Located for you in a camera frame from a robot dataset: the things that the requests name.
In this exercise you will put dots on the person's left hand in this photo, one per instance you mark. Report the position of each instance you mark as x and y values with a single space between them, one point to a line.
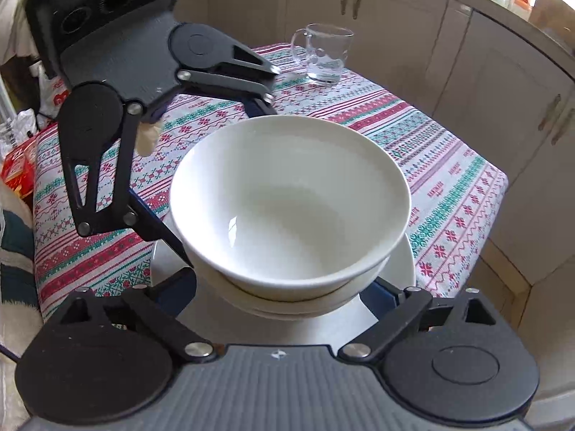
148 139

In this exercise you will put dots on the white plastic bag red print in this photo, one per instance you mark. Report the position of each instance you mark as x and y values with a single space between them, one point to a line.
51 94

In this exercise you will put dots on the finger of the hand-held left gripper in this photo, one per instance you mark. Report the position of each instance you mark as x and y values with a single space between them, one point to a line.
258 107
157 229

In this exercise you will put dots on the patterned striped tablecloth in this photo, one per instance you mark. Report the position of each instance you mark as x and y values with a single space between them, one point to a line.
449 179

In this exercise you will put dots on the cardboard box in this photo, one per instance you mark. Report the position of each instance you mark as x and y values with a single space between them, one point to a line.
555 13

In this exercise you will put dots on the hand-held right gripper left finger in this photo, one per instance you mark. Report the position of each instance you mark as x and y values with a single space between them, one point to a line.
175 292

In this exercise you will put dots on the red box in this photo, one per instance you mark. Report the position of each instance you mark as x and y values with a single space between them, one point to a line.
18 170

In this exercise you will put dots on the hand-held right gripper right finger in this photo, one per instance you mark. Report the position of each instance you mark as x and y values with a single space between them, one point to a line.
382 301

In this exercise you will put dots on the white plate with central stain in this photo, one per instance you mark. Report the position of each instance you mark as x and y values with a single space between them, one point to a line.
278 330

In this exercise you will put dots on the clear glass mug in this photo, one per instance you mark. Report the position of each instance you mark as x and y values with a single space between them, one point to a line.
323 63

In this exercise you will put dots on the teal and white blanket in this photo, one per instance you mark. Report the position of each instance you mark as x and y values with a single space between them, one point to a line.
13 242

